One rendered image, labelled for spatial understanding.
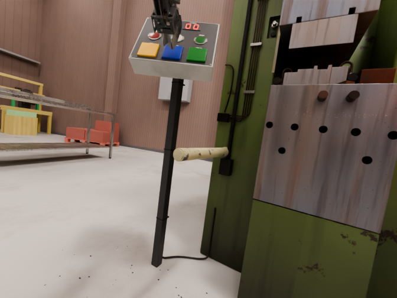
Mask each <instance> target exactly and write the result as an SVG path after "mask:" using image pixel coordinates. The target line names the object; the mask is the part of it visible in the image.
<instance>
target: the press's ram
mask: <svg viewBox="0 0 397 298"><path fill-rule="evenodd" d="M381 1H384V0H283V2H282V9H281V17H280V21H279V29H280V34H281V41H282V48H283V52H284V59H285V66H290V59H289V42H290V38H291V31H292V25H293V24H296V23H300V22H307V21H315V20H321V19H326V18H333V17H340V16H345V15H352V14H359V16H358V20H357V26H356V32H355V35H354V42H353V44H352V46H351V48H350V50H349V52H348V54H347V56H346V58H345V59H344V61H349V60H350V58H351V56H352V55H353V53H354V51H355V49H356V48H357V46H358V45H359V43H360V41H361V39H362V38H363V36H364V34H365V32H366V31H367V29H368V27H369V25H370V24H371V22H372V20H373V19H374V17H375V15H376V13H377V12H378V10H379V5H380V2H381ZM344 61H343V62H344Z"/></svg>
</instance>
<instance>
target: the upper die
mask: <svg viewBox="0 0 397 298"><path fill-rule="evenodd" d="M358 16H359V14H352V15H345V16H340V17H333V18H326V19H321V20H315V21H307V22H300V23H296V24H293V25H292V31H291V38H290V42H289V59H290V66H291V69H292V72H298V69H310V68H311V64H312V60H313V58H320V57H334V63H333V67H340V65H341V64H342V62H343V61H344V59H345V58H346V56H347V54H348V52H349V50H350V48H351V46H352V44H353V42H354V35H355V32H356V26H357V20H358Z"/></svg>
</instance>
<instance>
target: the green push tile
mask: <svg viewBox="0 0 397 298"><path fill-rule="evenodd" d="M206 57H207V49H206V48H194V47H190V48H189V51H188V55H187V61H193V62H199V63H206Z"/></svg>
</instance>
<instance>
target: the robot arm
mask: <svg viewBox="0 0 397 298"><path fill-rule="evenodd" d="M153 3H154V10H153V12H152V14H151V20H152V25H153V29H154V33H155V32H156V30H157V33H161V34H162V45H163V46H165V45H166V44H167V45H168V47H169V48H170V49H172V50H173V49H174V48H175V47H176V45H177V41H178V38H179V36H180V32H181V29H182V26H183V23H182V20H181V15H179V8H178V7H177V4H180V0H153ZM153 20H154V23H155V27H154V23H153ZM170 34H172V35H173V37H172V41H171V36H170Z"/></svg>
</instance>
